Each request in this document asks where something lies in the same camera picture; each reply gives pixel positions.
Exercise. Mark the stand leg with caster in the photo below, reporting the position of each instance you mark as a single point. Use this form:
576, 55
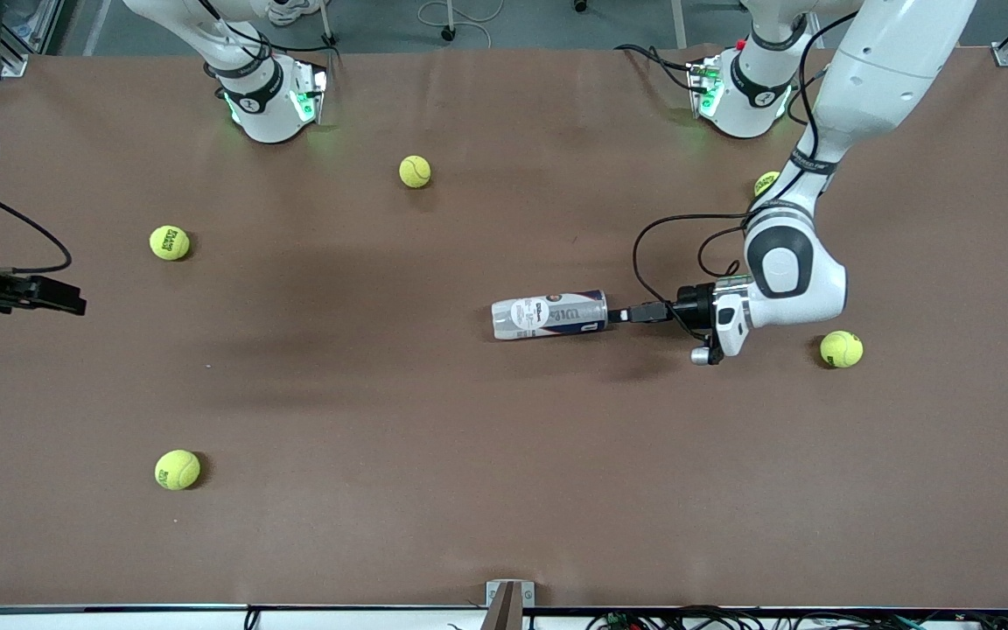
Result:
445, 17

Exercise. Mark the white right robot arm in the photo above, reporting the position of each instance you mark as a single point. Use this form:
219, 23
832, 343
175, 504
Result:
263, 114

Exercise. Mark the clear Wilson tennis ball can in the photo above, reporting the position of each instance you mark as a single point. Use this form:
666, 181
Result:
556, 315

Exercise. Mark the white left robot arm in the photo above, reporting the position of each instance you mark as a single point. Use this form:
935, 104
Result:
880, 79

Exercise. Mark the yellow-green tennis ball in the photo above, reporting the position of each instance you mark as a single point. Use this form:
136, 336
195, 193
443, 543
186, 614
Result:
841, 348
764, 185
169, 242
177, 469
415, 171

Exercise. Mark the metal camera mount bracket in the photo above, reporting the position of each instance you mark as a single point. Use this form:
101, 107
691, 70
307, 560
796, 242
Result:
508, 604

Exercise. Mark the white shoe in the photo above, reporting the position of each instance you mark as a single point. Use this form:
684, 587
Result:
294, 10

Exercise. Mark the thin pole with caster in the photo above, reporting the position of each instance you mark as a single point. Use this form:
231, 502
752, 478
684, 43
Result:
325, 33

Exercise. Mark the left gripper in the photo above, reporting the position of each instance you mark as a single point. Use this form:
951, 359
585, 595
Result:
690, 305

